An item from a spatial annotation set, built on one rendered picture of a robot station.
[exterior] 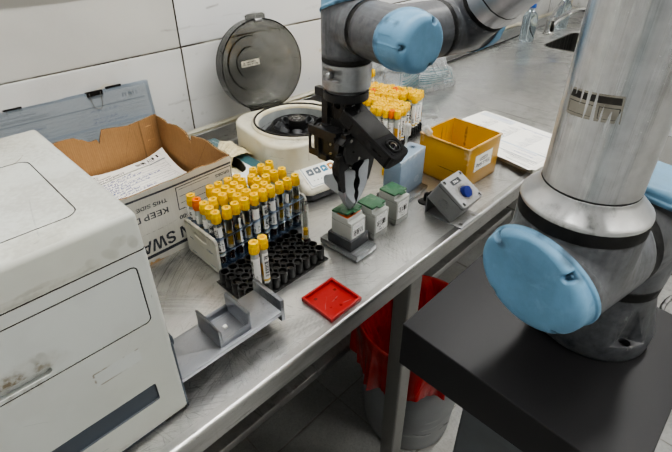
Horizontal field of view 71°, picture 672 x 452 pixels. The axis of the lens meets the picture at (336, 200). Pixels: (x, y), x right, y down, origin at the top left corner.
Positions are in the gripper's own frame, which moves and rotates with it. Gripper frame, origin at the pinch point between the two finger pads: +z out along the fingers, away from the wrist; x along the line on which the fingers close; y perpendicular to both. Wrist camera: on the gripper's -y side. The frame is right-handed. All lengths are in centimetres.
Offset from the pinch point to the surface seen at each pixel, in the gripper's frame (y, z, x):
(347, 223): -0.3, 3.1, 2.0
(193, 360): -3.2, 5.9, 35.6
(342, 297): -7.2, 9.7, 11.0
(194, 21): 57, -21, -9
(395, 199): -0.7, 4.4, -11.7
